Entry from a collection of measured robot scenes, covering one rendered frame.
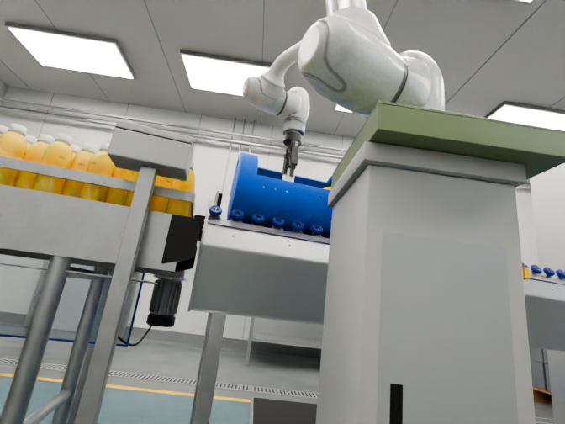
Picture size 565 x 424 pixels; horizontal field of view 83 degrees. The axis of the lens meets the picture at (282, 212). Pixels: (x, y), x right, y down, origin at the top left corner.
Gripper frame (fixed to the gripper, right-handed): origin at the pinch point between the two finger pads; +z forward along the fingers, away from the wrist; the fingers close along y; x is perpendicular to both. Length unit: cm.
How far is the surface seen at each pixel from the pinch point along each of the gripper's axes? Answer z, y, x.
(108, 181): 18, -15, 57
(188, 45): -227, 215, 83
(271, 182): 5.0, -8.3, 8.2
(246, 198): 12.3, -6.3, 15.6
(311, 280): 37.0, -5.9, -11.2
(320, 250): 26.0, -6.6, -13.4
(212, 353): 63, -3, 19
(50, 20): -227, 239, 235
